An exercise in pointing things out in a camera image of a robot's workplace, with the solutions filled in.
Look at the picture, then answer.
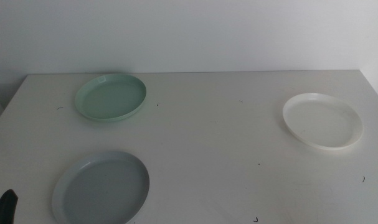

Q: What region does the grey shallow bowl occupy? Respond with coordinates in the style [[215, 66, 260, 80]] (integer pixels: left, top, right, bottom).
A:
[[51, 151, 151, 224]]

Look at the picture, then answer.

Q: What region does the pale green shallow bowl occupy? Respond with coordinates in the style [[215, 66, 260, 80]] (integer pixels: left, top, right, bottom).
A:
[[74, 73, 148, 123]]

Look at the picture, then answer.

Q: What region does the white shallow bowl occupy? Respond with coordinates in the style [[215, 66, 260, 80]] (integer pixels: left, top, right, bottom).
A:
[[282, 92, 364, 151]]

